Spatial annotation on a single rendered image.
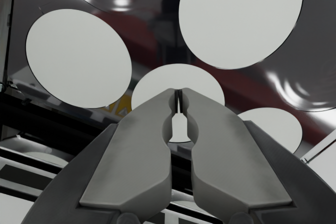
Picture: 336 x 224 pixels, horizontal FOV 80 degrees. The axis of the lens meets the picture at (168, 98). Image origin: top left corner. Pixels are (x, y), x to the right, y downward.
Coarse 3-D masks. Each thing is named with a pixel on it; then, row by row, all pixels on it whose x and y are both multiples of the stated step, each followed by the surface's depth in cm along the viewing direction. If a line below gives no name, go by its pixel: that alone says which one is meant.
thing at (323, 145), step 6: (324, 138) 24; (330, 138) 23; (318, 144) 24; (324, 144) 24; (330, 144) 24; (312, 150) 25; (318, 150) 24; (324, 150) 24; (306, 156) 25; (312, 156) 25
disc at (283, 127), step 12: (264, 108) 22; (276, 108) 22; (252, 120) 23; (264, 120) 23; (276, 120) 22; (288, 120) 22; (276, 132) 23; (288, 132) 23; (300, 132) 23; (288, 144) 24
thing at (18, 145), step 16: (0, 96) 25; (16, 96) 25; (32, 112) 26; (48, 112) 26; (64, 112) 27; (0, 128) 21; (80, 128) 27; (96, 128) 27; (0, 144) 20; (16, 144) 20; (32, 144) 21; (48, 144) 22; (16, 160) 21; (32, 160) 21; (48, 160) 21; (64, 160) 22; (176, 160) 30; (176, 192) 25; (192, 192) 26; (176, 208) 24; (192, 208) 24
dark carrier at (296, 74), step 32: (32, 0) 17; (64, 0) 17; (96, 0) 17; (128, 0) 17; (160, 0) 17; (320, 0) 16; (128, 32) 18; (160, 32) 18; (320, 32) 18; (160, 64) 19; (192, 64) 19; (256, 64) 19; (288, 64) 19; (320, 64) 19; (32, 96) 22; (128, 96) 21; (224, 96) 21; (256, 96) 21; (288, 96) 21; (320, 96) 21; (320, 128) 23
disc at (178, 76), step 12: (156, 72) 20; (168, 72) 20; (180, 72) 20; (192, 72) 20; (204, 72) 20; (144, 84) 21; (156, 84) 21; (168, 84) 21; (180, 84) 20; (192, 84) 20; (204, 84) 20; (216, 84) 20; (132, 96) 21; (144, 96) 21; (216, 96) 21; (132, 108) 22; (180, 120) 23; (180, 132) 24
